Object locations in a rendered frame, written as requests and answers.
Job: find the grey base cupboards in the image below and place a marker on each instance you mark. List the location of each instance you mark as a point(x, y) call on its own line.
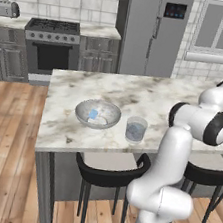
point(98, 49)
point(8, 51)

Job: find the white framed window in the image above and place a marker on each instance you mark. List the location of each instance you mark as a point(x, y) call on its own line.
point(218, 28)

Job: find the grey fridge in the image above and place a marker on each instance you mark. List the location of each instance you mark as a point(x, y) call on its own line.
point(152, 32)

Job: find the grey oven with hob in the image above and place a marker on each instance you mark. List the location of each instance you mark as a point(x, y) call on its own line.
point(51, 45)

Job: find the blue ice cube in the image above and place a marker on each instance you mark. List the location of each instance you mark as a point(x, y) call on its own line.
point(93, 114)

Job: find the marble kitchen island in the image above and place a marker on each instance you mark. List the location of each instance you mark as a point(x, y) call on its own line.
point(124, 108)

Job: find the silver toaster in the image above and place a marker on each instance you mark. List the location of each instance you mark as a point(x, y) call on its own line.
point(7, 8)

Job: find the grey ice bowl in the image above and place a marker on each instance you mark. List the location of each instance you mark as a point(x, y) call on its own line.
point(98, 113)

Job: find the glass of water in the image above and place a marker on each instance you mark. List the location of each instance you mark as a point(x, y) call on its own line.
point(136, 130)

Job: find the white ice cube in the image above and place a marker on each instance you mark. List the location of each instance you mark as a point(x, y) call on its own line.
point(98, 120)

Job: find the black stool with beige seat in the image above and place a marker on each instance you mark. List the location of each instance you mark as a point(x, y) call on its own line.
point(209, 172)
point(108, 170)

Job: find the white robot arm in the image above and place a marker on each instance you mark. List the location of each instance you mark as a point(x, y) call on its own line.
point(173, 160)

